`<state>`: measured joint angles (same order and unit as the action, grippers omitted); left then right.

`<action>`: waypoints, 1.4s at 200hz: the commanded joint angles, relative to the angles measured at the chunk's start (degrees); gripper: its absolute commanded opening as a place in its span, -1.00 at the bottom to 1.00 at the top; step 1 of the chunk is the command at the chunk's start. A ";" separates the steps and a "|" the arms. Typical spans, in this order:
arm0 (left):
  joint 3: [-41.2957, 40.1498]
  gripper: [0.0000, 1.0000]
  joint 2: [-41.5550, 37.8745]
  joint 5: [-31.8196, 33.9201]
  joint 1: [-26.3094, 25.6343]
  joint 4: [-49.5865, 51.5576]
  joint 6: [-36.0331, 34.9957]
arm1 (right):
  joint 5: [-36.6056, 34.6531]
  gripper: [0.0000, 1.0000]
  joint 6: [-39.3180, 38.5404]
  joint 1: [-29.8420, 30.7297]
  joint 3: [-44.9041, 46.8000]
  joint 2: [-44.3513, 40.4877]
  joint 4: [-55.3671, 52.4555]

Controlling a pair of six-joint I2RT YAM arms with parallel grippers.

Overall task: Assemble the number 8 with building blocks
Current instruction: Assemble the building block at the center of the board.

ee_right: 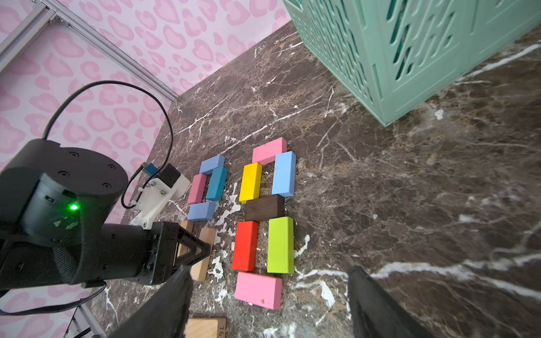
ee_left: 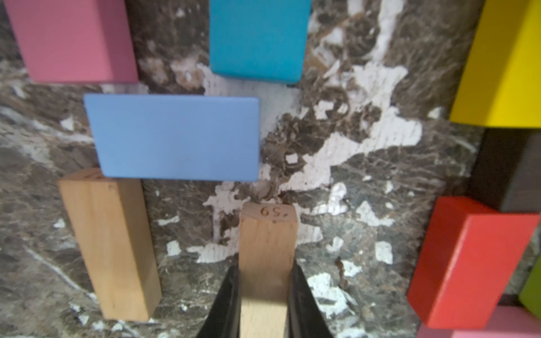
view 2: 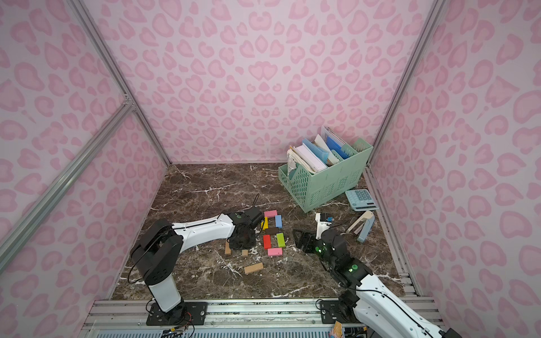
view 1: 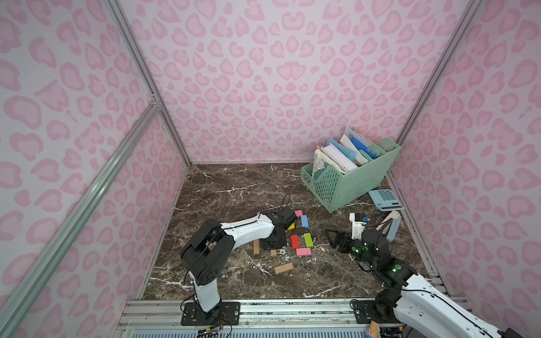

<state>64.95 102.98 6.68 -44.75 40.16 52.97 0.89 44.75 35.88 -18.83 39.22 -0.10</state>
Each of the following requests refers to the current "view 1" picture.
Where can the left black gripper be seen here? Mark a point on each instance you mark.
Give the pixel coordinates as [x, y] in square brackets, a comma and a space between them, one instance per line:
[275, 240]

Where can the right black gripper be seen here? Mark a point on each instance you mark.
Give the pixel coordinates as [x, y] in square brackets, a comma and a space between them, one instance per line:
[342, 242]

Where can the light blue block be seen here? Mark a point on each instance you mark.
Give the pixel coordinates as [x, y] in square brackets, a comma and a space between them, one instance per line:
[304, 221]

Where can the red block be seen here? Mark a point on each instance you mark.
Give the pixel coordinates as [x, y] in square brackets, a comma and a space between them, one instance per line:
[295, 243]

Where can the green block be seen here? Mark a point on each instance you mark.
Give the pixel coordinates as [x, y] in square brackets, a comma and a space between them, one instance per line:
[308, 240]

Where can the wooden block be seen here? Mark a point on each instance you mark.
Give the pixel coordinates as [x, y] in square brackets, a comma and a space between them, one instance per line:
[256, 246]
[283, 268]

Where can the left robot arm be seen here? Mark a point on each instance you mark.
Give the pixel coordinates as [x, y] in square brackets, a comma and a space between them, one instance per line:
[207, 252]

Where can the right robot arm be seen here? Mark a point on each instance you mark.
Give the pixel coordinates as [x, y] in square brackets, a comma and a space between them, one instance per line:
[407, 297]

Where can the green plastic file basket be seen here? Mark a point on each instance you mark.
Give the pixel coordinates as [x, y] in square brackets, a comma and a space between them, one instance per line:
[335, 189]

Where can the grey calculator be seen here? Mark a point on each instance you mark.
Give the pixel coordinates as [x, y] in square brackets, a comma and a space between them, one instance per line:
[385, 200]

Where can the white papers stack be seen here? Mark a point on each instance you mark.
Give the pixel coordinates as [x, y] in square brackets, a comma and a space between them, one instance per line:
[331, 156]

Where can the blue folder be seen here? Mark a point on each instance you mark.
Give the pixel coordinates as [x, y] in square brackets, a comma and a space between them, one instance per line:
[362, 144]

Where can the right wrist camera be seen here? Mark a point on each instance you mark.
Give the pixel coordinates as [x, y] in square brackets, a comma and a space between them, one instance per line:
[359, 222]

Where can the wooden box at right wall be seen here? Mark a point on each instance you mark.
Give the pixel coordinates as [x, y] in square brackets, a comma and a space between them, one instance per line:
[390, 225]

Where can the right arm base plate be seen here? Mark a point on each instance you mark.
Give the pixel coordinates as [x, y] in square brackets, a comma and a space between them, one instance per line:
[365, 312]

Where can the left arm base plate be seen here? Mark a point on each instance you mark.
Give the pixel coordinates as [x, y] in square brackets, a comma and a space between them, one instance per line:
[227, 312]

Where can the front aluminium rail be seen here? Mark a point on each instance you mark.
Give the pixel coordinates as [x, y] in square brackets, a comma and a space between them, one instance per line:
[258, 318]

